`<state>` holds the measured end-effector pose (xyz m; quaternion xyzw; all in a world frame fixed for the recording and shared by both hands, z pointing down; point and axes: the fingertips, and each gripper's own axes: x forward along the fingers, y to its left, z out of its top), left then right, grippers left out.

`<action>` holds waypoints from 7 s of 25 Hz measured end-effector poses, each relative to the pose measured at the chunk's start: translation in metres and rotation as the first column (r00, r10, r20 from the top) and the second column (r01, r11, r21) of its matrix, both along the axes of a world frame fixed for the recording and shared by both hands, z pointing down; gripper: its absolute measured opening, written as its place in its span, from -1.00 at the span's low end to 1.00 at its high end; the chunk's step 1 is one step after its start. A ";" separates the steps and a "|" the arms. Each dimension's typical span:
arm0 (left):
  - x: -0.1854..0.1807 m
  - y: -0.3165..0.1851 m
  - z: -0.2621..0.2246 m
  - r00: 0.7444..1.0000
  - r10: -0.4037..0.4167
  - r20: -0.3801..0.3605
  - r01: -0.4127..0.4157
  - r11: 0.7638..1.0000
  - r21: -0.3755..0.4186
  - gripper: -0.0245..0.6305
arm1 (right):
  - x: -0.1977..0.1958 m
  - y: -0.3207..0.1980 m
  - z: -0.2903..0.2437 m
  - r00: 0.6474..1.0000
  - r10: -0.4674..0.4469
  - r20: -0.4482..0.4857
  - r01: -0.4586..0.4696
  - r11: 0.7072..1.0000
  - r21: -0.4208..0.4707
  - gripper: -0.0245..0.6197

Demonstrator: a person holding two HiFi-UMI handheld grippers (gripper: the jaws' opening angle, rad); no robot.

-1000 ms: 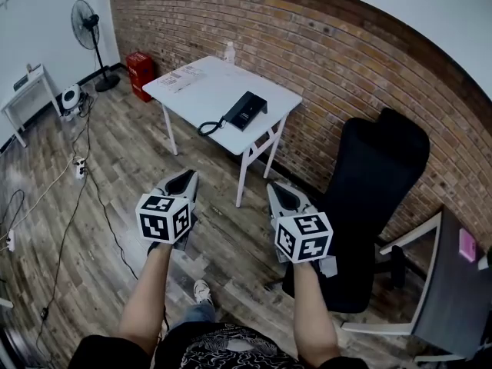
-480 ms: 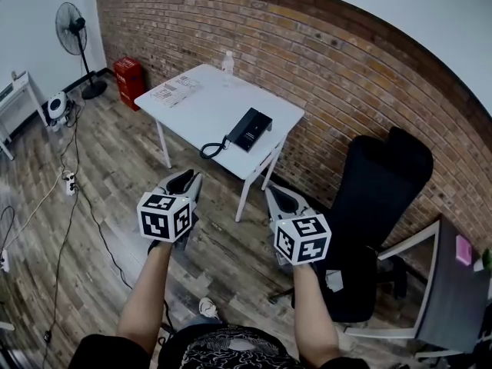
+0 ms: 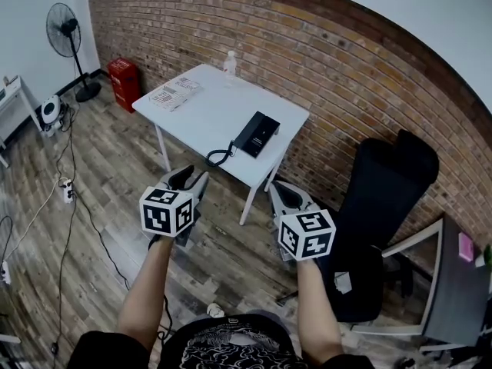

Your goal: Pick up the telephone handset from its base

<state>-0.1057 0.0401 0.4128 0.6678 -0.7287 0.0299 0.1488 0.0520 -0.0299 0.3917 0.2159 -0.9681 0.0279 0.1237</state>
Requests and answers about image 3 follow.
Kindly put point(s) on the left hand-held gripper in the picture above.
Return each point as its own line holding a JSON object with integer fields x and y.
{"x": 165, "y": 213}

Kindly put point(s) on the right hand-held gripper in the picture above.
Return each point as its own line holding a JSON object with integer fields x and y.
{"x": 307, "y": 237}

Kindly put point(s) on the black telephone base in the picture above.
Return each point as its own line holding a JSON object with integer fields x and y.
{"x": 265, "y": 135}

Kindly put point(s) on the black telephone handset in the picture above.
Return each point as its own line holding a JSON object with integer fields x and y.
{"x": 250, "y": 131}

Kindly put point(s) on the person's right forearm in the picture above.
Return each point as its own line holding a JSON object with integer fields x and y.
{"x": 317, "y": 306}

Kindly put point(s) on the person's left forearm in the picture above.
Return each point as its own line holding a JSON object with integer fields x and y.
{"x": 148, "y": 286}

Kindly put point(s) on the white square table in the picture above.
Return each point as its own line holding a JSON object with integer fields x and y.
{"x": 215, "y": 114}

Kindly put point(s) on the folded newspaper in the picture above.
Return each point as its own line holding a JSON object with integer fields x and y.
{"x": 175, "y": 92}

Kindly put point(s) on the black office chair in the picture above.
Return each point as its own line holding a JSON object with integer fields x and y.
{"x": 376, "y": 213}

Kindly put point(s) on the white paper tag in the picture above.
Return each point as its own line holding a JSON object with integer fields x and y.
{"x": 343, "y": 283}

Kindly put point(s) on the red metal box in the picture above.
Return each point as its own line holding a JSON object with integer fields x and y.
{"x": 123, "y": 83}

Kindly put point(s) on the white power strip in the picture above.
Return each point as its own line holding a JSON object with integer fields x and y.
{"x": 5, "y": 272}
{"x": 67, "y": 190}

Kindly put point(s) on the clear plastic water bottle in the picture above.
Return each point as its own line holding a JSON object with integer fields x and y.
{"x": 230, "y": 64}

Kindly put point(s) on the person's white shoe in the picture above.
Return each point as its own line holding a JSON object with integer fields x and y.
{"x": 215, "y": 310}

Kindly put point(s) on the person's black printed shirt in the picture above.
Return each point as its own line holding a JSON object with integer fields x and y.
{"x": 230, "y": 348}

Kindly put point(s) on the pink box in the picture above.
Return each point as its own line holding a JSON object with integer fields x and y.
{"x": 466, "y": 246}

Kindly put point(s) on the black standing fan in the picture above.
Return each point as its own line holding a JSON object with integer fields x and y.
{"x": 67, "y": 33}

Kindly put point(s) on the white side desk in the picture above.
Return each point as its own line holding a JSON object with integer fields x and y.
{"x": 11, "y": 106}

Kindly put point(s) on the green plant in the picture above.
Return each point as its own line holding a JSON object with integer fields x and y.
{"x": 488, "y": 254}

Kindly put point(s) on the grey desk with white frame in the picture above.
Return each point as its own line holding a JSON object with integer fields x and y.
{"x": 457, "y": 294}

